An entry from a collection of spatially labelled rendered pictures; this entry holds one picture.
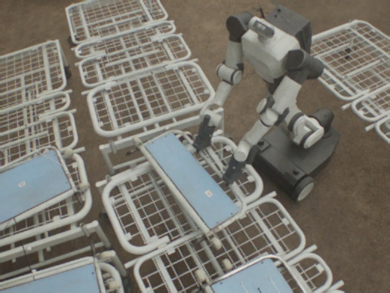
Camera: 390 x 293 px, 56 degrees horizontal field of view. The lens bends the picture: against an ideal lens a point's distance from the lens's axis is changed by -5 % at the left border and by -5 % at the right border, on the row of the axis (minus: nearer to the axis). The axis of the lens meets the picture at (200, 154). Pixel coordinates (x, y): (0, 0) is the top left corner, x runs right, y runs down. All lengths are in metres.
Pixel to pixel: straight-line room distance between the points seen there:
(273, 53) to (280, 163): 1.14
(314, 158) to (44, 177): 1.85
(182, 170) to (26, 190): 0.96
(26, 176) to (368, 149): 2.53
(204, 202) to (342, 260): 1.08
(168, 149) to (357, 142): 1.65
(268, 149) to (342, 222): 0.73
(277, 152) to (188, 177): 0.89
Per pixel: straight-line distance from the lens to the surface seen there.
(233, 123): 3.28
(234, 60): 2.09
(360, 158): 3.21
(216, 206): 2.06
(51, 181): 2.48
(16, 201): 2.50
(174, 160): 2.26
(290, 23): 1.95
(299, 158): 2.87
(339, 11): 4.84
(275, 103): 1.81
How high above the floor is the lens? 2.40
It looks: 51 degrees down
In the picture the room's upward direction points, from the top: 5 degrees counter-clockwise
